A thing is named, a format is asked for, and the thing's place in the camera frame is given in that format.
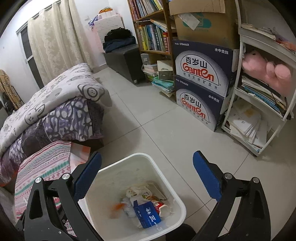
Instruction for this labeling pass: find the white shelf rack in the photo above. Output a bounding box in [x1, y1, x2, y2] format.
[221, 0, 296, 157]

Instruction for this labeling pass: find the stack of white papers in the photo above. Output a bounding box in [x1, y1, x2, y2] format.
[225, 100, 271, 151]

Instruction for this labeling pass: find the window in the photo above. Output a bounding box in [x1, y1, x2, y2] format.
[16, 22, 44, 88]

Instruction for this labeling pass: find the brown cardboard box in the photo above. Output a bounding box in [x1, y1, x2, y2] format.
[169, 0, 242, 50]

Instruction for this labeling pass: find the plaid coat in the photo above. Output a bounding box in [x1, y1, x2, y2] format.
[0, 70, 23, 112]

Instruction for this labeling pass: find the white tissue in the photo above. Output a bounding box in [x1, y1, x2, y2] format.
[121, 197, 137, 218]

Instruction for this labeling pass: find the beige cardboard box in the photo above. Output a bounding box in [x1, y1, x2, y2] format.
[157, 60, 174, 80]

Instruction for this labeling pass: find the white trash bin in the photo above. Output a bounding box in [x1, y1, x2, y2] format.
[78, 152, 187, 241]

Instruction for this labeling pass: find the pink plush toy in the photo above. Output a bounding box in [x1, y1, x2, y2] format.
[242, 50, 292, 98]

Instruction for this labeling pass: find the dark blue water carton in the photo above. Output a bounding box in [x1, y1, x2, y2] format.
[174, 75, 232, 132]
[172, 39, 240, 98]

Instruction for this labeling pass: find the stack of thin books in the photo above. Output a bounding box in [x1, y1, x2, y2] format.
[240, 74, 288, 118]

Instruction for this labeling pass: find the pink white drawer cabinet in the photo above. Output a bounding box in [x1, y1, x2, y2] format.
[92, 14, 130, 44]

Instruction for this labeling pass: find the red snack packet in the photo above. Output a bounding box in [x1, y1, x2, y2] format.
[146, 196, 168, 217]

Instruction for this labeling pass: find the wooden bookshelf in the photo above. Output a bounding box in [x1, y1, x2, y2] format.
[127, 0, 178, 98]

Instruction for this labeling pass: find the patterned tablecloth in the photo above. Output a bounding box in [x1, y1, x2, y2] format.
[14, 140, 72, 232]

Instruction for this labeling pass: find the purple patterned bedsheet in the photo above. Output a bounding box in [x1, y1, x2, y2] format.
[0, 96, 104, 183]

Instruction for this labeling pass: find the cream curtain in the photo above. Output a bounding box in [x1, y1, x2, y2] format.
[27, 0, 93, 86]

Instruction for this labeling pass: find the white cat print quilt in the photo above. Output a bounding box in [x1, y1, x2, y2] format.
[0, 63, 105, 153]

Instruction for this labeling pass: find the black storage bench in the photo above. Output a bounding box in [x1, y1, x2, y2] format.
[103, 44, 147, 84]

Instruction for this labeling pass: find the row of books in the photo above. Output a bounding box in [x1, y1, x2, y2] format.
[136, 22, 171, 52]
[128, 0, 163, 21]

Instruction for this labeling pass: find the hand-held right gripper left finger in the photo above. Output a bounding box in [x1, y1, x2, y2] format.
[15, 152, 102, 241]

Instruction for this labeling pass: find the blue carton box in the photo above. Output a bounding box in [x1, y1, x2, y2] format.
[133, 200, 162, 229]

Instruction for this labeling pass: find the pink orange sheet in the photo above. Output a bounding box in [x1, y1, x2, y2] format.
[69, 142, 91, 166]

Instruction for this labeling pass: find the grey storage box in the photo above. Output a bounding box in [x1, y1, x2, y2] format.
[141, 53, 160, 65]

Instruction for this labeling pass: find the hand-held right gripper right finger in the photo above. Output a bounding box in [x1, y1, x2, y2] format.
[193, 151, 277, 241]

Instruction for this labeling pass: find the black bag on stool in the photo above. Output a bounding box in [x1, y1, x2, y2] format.
[103, 27, 137, 52]

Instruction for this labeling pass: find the colourful toy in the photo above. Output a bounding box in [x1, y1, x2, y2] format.
[88, 7, 114, 26]

